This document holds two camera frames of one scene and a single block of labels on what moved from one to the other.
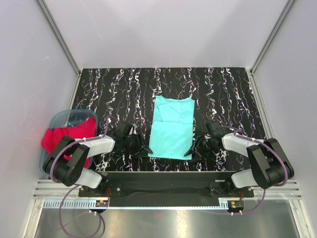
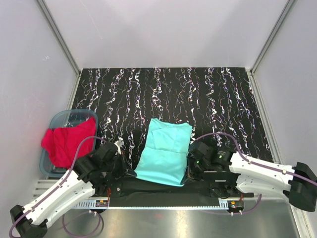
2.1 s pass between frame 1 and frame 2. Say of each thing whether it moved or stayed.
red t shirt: stayed
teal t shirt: moved
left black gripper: moved
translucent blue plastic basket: stayed
